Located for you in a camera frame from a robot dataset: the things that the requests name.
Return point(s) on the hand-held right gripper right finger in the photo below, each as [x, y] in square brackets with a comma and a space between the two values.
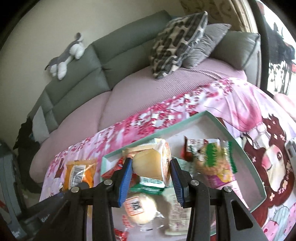
[177, 183]

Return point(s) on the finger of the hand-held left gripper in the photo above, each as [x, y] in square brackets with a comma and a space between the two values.
[60, 195]

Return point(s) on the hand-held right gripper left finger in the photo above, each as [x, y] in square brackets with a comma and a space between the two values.
[126, 183]

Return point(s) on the shiny red snack packet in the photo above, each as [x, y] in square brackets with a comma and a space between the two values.
[115, 168]

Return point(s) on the small green snack packet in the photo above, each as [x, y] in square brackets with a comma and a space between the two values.
[148, 190]

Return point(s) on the clear bread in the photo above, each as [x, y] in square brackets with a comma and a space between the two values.
[138, 206]

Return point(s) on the orange snack packet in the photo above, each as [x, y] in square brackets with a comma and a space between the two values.
[78, 173]

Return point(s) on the yellow bun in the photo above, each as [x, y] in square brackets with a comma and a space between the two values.
[150, 164]

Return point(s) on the translucent beige snack packet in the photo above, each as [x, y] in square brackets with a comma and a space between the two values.
[175, 215]

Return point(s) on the cream cake packet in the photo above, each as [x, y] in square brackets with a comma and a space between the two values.
[141, 148]

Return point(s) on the green yellow noodle snack packet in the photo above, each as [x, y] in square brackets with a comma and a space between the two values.
[214, 160]

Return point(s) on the small red candy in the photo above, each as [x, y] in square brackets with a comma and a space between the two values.
[120, 235]

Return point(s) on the teal shallow cardboard box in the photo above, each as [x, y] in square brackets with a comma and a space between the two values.
[242, 180]

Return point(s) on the black clothing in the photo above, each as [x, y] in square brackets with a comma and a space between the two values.
[24, 143]

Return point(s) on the light grey cushion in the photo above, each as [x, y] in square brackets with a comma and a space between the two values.
[40, 125]

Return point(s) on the pink printed blanket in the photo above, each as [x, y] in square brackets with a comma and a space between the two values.
[196, 99]

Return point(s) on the pink ribbed sofa cover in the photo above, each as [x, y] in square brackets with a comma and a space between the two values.
[138, 92]

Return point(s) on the small grey device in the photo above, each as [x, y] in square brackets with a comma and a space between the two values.
[291, 150]

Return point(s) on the grey sofa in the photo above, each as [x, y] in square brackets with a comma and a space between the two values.
[120, 46]

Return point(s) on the plain grey pillow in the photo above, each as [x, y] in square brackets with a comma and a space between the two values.
[203, 46]

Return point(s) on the grey white plush dog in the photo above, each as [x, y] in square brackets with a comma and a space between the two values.
[69, 54]

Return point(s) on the black beige patterned pillow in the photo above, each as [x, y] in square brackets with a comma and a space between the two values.
[175, 41]

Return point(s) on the black metal rack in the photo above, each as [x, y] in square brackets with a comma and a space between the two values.
[281, 51]

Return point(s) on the beige patterned curtain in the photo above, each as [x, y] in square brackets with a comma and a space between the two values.
[219, 11]

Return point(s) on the dark window frame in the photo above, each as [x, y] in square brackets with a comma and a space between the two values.
[262, 46]

